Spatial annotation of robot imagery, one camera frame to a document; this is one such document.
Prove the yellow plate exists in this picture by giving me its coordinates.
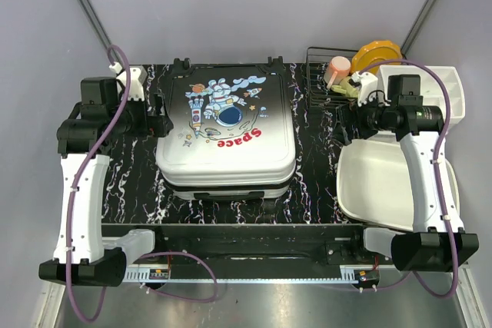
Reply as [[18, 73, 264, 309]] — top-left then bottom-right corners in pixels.
[[351, 40, 402, 74]]

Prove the pink plastic cup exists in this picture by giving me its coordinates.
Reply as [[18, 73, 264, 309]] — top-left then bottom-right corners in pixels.
[[324, 56, 351, 87]]

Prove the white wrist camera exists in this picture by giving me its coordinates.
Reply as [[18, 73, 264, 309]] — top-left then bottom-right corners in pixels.
[[351, 71, 378, 107], [108, 62, 147, 101]]

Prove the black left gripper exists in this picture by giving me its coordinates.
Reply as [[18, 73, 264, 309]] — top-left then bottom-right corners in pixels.
[[109, 91, 173, 137]]

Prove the white drawer organizer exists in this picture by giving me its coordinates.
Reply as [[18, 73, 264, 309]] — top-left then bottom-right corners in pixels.
[[374, 65, 467, 137]]

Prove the white black space suitcase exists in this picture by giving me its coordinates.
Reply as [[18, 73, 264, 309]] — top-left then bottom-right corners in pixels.
[[155, 57, 296, 201]]

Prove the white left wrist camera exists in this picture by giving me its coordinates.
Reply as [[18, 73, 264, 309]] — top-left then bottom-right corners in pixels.
[[108, 62, 147, 101]]

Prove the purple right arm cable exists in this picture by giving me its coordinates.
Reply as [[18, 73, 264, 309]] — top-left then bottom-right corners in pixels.
[[359, 59, 459, 299]]

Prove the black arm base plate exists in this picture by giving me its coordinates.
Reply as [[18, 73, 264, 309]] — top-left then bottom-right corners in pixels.
[[102, 224, 391, 265]]

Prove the white plastic basin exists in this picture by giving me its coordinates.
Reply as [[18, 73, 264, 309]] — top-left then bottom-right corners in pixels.
[[337, 132, 464, 233]]

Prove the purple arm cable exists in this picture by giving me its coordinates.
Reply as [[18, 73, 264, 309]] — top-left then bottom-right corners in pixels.
[[359, 59, 459, 299], [64, 45, 130, 323]]

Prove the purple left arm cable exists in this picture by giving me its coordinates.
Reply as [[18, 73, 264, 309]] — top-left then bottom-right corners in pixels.
[[64, 45, 130, 323]]

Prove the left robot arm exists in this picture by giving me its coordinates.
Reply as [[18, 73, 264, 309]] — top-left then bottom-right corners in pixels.
[[38, 78, 173, 287]]

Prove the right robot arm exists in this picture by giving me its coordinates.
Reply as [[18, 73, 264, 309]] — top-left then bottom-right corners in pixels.
[[334, 75, 479, 272]]

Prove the green plastic cup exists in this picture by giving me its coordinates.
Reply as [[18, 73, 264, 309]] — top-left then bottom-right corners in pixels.
[[331, 76, 361, 99]]

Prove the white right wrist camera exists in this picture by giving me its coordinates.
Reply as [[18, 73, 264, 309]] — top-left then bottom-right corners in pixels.
[[351, 71, 378, 107]]

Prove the black wire dish rack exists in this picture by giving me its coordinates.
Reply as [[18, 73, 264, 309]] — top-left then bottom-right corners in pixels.
[[306, 46, 366, 108]]

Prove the aluminium rail frame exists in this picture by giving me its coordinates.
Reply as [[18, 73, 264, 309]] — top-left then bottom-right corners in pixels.
[[38, 262, 489, 328]]

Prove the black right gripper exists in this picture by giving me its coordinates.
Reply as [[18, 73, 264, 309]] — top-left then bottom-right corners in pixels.
[[329, 91, 395, 146]]

